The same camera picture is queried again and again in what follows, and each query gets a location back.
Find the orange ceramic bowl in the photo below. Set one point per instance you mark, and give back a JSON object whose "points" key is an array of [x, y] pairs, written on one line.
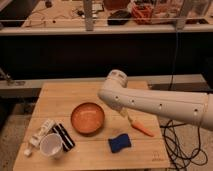
{"points": [[87, 118]]}

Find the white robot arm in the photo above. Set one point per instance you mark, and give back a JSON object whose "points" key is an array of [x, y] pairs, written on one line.
{"points": [[188, 107]]}

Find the orange toy carrot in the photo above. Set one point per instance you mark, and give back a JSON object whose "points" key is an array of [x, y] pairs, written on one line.
{"points": [[138, 126]]}

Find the blue sponge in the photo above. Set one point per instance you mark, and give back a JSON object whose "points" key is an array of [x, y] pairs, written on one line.
{"points": [[120, 142]]}

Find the black white striped cloth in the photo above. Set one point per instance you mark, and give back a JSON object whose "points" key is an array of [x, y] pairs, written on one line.
{"points": [[67, 141]]}

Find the black object on bench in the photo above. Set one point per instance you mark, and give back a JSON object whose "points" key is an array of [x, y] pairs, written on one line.
{"points": [[119, 17]]}

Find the orange box on bench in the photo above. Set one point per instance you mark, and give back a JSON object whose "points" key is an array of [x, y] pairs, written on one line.
{"points": [[141, 14]]}

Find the white plastic cup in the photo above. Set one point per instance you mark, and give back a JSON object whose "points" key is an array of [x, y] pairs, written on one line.
{"points": [[51, 146]]}

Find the white tube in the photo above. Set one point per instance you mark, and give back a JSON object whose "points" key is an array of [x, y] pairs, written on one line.
{"points": [[35, 140]]}

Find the metal frame post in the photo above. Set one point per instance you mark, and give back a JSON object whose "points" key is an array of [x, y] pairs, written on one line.
{"points": [[182, 17], [87, 5]]}

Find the right metal frame post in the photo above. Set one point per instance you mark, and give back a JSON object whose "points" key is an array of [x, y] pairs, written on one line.
{"points": [[182, 17]]}

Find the metal clamp on rail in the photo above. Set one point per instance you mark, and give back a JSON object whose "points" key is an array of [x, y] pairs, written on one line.
{"points": [[9, 80]]}

